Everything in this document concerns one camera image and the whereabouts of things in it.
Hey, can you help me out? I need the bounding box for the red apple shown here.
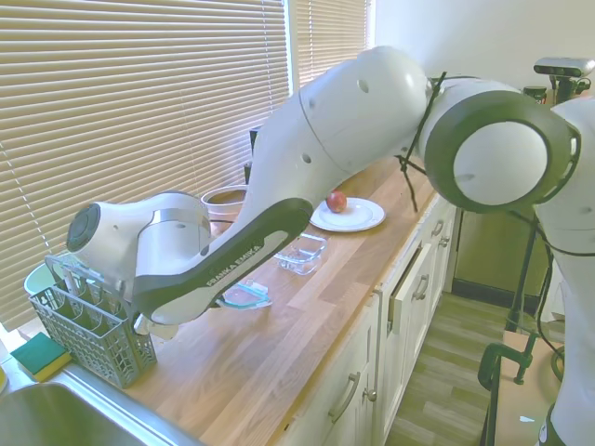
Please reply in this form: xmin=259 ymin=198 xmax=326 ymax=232
xmin=325 ymin=189 xmax=349 ymax=214

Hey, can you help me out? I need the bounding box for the dark green clamp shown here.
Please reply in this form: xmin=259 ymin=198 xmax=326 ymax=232
xmin=477 ymin=340 xmax=536 ymax=419

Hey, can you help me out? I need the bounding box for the grey depth camera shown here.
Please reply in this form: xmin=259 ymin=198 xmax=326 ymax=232
xmin=533 ymin=57 xmax=595 ymax=77

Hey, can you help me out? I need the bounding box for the stainless steel double sink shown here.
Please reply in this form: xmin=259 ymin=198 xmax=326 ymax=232
xmin=0 ymin=361 xmax=205 ymax=446

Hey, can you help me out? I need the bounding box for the clear lid with teal seal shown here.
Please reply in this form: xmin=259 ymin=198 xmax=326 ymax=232
xmin=216 ymin=278 xmax=273 ymax=313

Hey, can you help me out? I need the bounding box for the mint green bowl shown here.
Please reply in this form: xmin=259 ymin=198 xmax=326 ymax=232
xmin=22 ymin=258 xmax=94 ymax=310

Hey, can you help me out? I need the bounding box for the square glass food container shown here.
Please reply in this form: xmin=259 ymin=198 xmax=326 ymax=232
xmin=273 ymin=233 xmax=329 ymax=279

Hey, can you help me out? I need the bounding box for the narrow beige window blind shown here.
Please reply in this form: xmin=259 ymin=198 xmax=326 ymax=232
xmin=296 ymin=0 xmax=373 ymax=89

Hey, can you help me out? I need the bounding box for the black appliance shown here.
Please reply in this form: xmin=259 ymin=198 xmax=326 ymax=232
xmin=243 ymin=125 xmax=264 ymax=188

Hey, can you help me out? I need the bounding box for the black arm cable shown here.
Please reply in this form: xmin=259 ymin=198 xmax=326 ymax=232
xmin=396 ymin=71 xmax=585 ymax=257

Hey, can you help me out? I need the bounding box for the grey plastic cutlery basket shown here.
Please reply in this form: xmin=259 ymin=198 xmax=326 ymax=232
xmin=28 ymin=264 xmax=158 ymax=390

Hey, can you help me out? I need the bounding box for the black camera tripod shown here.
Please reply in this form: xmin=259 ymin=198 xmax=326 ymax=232
xmin=506 ymin=73 xmax=592 ymax=387

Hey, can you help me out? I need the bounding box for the pink bowl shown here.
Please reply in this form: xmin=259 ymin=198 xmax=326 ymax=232
xmin=207 ymin=211 xmax=245 ymax=238

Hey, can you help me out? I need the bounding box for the wide beige window blind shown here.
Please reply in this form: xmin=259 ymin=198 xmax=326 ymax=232
xmin=0 ymin=0 xmax=290 ymax=331

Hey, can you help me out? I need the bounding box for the white round plate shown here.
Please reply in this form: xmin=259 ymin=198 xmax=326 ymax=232
xmin=309 ymin=196 xmax=388 ymax=232

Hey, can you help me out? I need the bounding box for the green and yellow sponge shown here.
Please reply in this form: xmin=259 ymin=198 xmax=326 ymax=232
xmin=9 ymin=336 xmax=73 ymax=384

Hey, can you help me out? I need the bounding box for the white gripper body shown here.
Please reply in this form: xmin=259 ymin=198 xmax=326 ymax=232
xmin=133 ymin=317 xmax=181 ymax=343

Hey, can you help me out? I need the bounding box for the white kitchen cabinet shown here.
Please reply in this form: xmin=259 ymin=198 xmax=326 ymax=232
xmin=278 ymin=194 xmax=462 ymax=446

